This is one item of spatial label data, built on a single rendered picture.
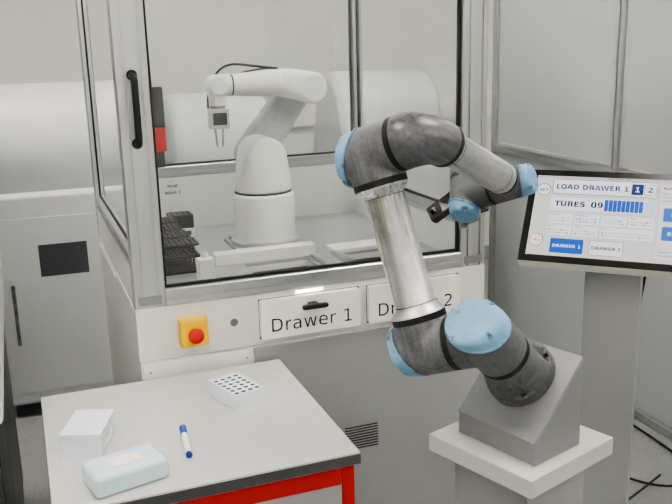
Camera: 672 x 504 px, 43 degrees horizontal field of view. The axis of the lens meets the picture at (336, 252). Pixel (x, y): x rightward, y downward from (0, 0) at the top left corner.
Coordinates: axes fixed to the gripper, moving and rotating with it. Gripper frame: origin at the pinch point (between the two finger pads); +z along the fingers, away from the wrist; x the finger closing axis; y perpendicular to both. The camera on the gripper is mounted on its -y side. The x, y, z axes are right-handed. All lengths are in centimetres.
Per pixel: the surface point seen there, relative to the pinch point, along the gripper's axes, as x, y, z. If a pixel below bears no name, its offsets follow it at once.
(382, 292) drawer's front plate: -9.5, -26.7, 6.0
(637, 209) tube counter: -8, 51, 10
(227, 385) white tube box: -32, -71, -19
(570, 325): 23, 60, 174
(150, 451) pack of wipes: -52, -84, -46
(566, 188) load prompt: 7.3, 36.2, 13.4
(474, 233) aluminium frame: 0.9, 4.6, 9.8
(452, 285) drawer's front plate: -10.1, -6.4, 15.1
